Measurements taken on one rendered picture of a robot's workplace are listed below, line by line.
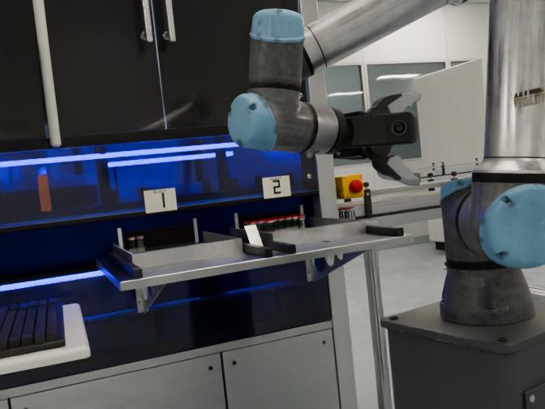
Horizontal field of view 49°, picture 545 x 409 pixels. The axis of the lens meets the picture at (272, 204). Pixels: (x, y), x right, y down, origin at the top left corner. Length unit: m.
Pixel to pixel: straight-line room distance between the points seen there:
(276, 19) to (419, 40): 7.06
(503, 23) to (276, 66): 0.32
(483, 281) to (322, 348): 0.93
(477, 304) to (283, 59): 0.49
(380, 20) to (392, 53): 6.64
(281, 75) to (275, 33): 0.06
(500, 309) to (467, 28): 7.47
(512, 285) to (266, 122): 0.47
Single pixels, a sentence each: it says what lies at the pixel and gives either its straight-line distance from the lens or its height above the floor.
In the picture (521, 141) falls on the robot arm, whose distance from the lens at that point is 0.89.
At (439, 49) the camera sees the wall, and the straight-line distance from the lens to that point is 8.05.
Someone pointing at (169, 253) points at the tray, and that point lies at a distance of 1.40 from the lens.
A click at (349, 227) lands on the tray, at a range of 1.56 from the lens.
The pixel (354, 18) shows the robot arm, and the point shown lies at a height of 1.29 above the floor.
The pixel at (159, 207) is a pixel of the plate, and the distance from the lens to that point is 1.65.
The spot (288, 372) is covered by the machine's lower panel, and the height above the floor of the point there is 0.47.
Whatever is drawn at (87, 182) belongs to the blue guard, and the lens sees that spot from 1.63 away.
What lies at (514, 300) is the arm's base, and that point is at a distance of 1.03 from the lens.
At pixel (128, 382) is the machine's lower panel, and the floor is 0.55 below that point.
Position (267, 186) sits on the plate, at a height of 1.03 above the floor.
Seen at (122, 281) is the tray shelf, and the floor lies 0.88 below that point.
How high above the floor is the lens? 1.06
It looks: 3 degrees down
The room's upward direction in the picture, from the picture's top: 6 degrees counter-clockwise
